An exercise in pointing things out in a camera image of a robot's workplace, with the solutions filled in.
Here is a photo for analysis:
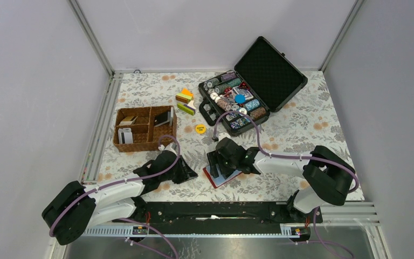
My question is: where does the red card holder wallet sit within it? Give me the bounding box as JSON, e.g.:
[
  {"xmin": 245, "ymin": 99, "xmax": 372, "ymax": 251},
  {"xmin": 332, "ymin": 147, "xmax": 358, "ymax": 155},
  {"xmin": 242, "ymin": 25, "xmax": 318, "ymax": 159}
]
[{"xmin": 203, "ymin": 166, "xmax": 242, "ymax": 189}]

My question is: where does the black VIP card stack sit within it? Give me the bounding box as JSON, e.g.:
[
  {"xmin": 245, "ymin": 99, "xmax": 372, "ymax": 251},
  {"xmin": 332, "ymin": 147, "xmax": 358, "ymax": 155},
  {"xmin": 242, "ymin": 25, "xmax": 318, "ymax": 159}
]
[{"xmin": 154, "ymin": 106, "xmax": 174, "ymax": 127}]

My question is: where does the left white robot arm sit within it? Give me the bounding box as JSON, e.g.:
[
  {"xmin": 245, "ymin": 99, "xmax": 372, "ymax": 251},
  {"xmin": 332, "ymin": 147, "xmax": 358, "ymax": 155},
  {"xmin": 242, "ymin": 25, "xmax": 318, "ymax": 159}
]
[{"xmin": 42, "ymin": 142, "xmax": 198, "ymax": 245}]

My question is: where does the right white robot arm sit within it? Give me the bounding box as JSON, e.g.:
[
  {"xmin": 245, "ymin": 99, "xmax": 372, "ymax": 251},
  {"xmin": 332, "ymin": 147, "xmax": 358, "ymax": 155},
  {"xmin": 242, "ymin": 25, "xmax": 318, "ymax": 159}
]
[{"xmin": 207, "ymin": 138, "xmax": 359, "ymax": 222}]

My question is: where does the white card stack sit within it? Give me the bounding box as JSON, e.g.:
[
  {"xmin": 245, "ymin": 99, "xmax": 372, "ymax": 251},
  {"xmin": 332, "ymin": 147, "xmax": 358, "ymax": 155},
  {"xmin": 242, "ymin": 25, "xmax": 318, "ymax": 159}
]
[{"xmin": 118, "ymin": 128, "xmax": 134, "ymax": 145}]

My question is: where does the playing card deck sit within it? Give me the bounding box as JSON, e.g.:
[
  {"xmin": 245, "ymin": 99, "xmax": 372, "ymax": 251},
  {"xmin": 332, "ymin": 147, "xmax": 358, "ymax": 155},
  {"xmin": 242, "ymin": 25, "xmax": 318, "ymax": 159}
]
[{"xmin": 232, "ymin": 86, "xmax": 254, "ymax": 100}]

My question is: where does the gold card stack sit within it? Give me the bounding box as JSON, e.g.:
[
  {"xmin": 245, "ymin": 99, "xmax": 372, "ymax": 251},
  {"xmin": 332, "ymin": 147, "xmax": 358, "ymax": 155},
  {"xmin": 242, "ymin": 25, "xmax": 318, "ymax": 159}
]
[{"xmin": 119, "ymin": 116, "xmax": 138, "ymax": 126}]

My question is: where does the yellow big blind button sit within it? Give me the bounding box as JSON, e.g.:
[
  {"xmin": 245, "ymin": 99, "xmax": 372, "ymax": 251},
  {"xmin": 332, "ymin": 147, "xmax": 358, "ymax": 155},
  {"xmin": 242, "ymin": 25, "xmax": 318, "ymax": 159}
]
[{"xmin": 195, "ymin": 124, "xmax": 206, "ymax": 134}]

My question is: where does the blue dealer chip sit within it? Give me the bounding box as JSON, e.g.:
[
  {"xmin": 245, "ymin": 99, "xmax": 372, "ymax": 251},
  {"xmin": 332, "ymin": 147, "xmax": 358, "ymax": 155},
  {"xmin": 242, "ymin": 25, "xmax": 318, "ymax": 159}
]
[{"xmin": 234, "ymin": 94, "xmax": 246, "ymax": 104}]

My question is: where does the brown wicker basket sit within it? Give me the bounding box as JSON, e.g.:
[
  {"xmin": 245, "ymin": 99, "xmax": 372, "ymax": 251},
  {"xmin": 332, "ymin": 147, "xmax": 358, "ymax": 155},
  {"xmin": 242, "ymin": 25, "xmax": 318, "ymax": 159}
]
[{"xmin": 112, "ymin": 106, "xmax": 177, "ymax": 153}]

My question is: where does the green purple toy block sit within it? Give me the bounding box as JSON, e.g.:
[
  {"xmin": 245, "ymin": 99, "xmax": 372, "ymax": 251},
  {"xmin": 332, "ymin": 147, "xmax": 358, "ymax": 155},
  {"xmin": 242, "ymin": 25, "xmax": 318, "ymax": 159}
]
[{"xmin": 177, "ymin": 100, "xmax": 196, "ymax": 115}]

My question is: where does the orange brown toy block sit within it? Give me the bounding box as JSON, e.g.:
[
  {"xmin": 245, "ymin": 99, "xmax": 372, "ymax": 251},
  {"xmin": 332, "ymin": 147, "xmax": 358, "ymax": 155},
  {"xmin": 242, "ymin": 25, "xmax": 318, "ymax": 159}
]
[{"xmin": 175, "ymin": 88, "xmax": 194, "ymax": 104}]

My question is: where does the black poker chip case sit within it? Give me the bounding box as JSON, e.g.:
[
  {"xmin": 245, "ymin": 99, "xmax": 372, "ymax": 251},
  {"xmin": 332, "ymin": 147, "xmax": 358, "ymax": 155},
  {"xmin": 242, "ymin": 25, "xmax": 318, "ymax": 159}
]
[{"xmin": 198, "ymin": 36, "xmax": 308, "ymax": 137}]

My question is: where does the floral tablecloth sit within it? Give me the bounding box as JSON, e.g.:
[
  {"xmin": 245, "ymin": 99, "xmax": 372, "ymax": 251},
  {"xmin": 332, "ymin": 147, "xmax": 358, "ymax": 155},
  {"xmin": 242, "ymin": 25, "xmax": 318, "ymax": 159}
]
[{"xmin": 96, "ymin": 71, "xmax": 351, "ymax": 202}]

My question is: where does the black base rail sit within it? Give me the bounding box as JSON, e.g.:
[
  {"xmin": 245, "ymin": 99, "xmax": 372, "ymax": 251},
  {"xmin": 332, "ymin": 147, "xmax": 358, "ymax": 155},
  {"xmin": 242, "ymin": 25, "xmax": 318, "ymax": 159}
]
[{"xmin": 130, "ymin": 201, "xmax": 322, "ymax": 235}]

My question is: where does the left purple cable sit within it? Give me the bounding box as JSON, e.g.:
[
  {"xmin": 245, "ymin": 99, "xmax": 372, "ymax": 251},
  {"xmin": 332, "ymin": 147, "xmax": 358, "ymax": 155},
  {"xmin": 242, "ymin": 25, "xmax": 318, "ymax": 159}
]
[{"xmin": 49, "ymin": 134, "xmax": 181, "ymax": 259}]

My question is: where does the purple cable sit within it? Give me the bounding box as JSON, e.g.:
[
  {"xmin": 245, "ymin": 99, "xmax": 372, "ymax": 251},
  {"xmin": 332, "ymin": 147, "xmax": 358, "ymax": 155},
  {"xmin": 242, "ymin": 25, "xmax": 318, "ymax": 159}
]
[
  {"xmin": 212, "ymin": 110, "xmax": 360, "ymax": 259},
  {"xmin": 49, "ymin": 134, "xmax": 181, "ymax": 259}
]

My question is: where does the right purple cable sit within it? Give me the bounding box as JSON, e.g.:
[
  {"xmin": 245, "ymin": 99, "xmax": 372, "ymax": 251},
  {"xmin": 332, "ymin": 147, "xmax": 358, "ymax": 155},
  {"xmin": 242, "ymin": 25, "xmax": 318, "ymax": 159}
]
[{"xmin": 212, "ymin": 110, "xmax": 360, "ymax": 259}]

